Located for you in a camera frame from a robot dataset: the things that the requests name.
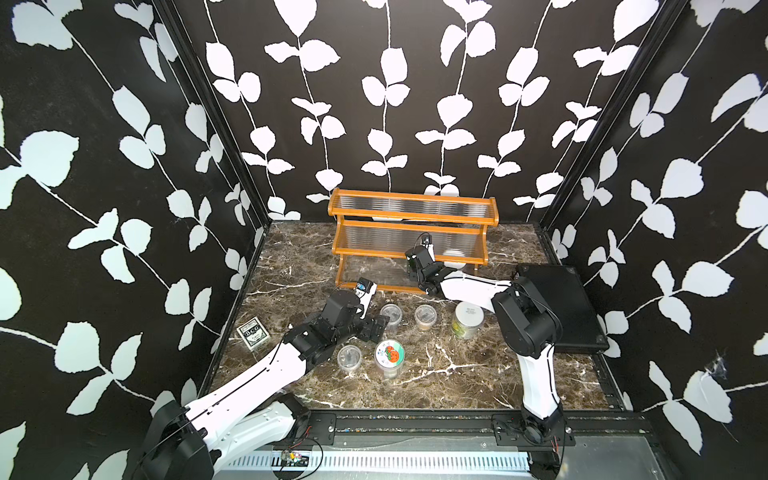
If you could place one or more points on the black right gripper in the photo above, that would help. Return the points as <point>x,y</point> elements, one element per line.
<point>411,268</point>

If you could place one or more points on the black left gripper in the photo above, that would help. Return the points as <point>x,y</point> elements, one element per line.
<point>376,333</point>

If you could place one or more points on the clear seed jar dark contents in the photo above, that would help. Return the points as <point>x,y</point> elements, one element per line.
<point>393,313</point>

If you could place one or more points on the red white labelled jar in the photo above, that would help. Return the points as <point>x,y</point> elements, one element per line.
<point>389,357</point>

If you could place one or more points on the large white labelled jar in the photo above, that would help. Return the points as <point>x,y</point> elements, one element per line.
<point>456,259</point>

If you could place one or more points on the clear seed jar purple label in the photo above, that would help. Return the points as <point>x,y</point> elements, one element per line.
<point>349,358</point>

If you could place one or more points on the clear seed jar orange contents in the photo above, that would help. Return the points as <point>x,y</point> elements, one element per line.
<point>425,317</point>

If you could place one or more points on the large white jar green label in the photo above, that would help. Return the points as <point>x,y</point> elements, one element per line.
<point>468,319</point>

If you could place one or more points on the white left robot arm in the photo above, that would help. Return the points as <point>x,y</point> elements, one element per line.
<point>197,440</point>

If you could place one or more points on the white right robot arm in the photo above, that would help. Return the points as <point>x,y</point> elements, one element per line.
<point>529,326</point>

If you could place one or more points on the orange wooden three-tier shelf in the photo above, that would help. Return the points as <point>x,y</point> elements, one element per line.
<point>385,225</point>

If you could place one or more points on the playing card box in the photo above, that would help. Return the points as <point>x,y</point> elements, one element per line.
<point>253,334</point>

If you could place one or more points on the black hard case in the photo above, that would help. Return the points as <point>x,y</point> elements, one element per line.
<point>562,289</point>

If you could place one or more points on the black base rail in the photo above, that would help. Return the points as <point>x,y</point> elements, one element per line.
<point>503,426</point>

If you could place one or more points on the small circuit board with wires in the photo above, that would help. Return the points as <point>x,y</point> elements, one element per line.
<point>293,459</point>

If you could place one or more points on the white slotted cable duct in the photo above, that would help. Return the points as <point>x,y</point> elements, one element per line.
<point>452,462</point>

